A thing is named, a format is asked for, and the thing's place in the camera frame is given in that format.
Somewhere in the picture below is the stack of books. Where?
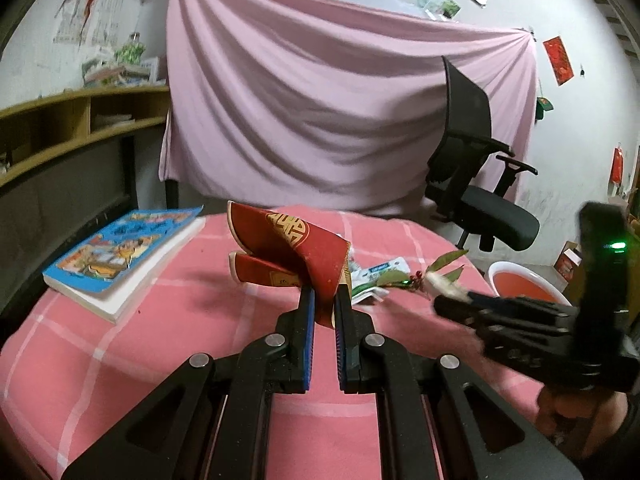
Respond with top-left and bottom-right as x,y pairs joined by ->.
82,55 -> 168,86

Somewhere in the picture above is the black office chair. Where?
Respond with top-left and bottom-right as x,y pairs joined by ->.
425,55 -> 542,253

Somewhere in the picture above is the wooden shelf unit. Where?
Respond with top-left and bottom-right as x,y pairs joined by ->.
0,84 -> 171,186

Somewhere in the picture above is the red wall poster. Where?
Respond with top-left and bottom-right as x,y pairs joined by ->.
542,36 -> 575,86

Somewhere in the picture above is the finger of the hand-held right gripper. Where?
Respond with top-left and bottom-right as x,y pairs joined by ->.
434,296 -> 576,335
467,292 -> 577,319

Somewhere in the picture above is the pink checkered tablecloth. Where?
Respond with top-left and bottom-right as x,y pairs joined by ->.
0,205 -> 551,480

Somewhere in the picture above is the white wall paper sheet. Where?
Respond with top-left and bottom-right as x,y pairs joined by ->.
54,0 -> 126,46

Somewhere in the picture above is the white blue printed wrapper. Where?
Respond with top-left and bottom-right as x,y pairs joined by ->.
350,256 -> 408,306

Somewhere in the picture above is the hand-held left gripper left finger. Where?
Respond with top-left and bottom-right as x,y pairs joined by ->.
60,285 -> 317,480

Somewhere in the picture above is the leafy twig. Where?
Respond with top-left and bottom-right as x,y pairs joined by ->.
400,249 -> 471,292

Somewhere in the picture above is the cardboard box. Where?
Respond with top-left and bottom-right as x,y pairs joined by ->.
555,241 -> 583,281

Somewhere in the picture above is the red basin with white rim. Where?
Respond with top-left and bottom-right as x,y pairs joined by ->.
487,261 -> 572,307

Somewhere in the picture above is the blue illustrated book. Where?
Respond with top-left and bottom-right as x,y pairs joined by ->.
42,205 -> 206,325

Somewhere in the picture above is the red paper envelope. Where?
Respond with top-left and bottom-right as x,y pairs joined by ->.
226,201 -> 352,331

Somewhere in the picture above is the red hanging ornament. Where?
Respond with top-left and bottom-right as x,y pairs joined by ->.
610,146 -> 626,186

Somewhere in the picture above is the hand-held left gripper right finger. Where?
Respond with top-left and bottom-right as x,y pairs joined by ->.
334,284 -> 583,480

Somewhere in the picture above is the person's right hand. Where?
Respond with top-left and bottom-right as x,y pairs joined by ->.
536,385 -> 640,467

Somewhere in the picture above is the pink hanging sheet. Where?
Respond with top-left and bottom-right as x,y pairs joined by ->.
159,0 -> 538,216

